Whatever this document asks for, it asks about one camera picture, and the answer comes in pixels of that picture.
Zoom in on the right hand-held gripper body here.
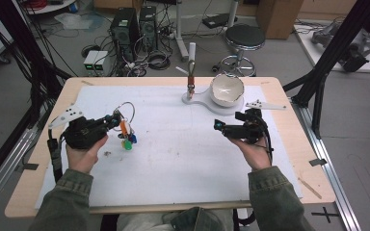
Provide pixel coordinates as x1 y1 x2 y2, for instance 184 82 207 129
223 99 288 144

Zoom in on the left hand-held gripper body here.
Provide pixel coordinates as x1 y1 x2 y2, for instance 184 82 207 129
47 105 117 150

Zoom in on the key bunch with coloured tags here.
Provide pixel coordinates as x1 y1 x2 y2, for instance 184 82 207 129
113 101 139 151

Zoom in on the white key stand with post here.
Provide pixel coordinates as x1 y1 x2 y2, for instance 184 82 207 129
181 41 245 117

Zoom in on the brown leather keychain green loop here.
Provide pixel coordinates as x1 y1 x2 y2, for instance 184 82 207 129
186 59 197 100

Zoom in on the person's left hand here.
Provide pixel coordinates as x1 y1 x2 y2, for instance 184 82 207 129
65 134 110 175

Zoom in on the person's right hand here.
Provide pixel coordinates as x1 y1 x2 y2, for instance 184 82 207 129
229 136 273 172

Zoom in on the white cracked bowl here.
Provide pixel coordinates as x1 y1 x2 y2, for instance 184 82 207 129
209 72 246 108

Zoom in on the white power supply box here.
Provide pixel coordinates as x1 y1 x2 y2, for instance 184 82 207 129
93 50 111 77
83 50 100 77

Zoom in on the white foam mat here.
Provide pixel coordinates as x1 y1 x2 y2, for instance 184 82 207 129
34 85 304 210

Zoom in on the wooden table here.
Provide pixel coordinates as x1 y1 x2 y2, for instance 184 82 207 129
4 76 337 219

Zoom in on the black round stool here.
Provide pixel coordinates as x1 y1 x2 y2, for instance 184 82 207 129
220 23 267 77

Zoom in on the thin wooden stick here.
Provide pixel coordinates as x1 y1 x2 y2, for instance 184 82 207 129
298 177 323 200

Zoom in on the large black computer tower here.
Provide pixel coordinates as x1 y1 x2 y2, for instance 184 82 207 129
110 8 141 63

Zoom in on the slim black computer tower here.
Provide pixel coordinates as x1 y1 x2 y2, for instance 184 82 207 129
139 5 159 52

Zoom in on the flat black device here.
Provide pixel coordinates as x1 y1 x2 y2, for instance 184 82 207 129
201 13 239 30

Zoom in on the white desk leg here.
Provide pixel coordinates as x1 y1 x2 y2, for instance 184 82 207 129
174 0 190 63

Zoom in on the person's lap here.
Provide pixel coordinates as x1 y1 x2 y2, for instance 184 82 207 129
115 206 239 231

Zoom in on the cardboard box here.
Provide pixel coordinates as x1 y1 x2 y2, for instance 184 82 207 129
255 0 304 40

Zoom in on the white platform with grey machine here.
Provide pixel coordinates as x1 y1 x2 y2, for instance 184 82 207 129
293 16 370 74

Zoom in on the round white table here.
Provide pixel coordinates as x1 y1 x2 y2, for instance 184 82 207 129
22 0 78 15

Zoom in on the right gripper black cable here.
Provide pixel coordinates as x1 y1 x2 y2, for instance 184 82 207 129
255 116 275 162

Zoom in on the coiled black cable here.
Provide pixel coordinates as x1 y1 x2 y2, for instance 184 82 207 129
146 51 172 71

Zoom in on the black frame with cable bundle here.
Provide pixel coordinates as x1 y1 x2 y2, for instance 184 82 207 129
0 0 72 193

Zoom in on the black metal frame strut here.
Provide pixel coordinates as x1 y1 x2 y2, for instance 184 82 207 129
282 0 370 140

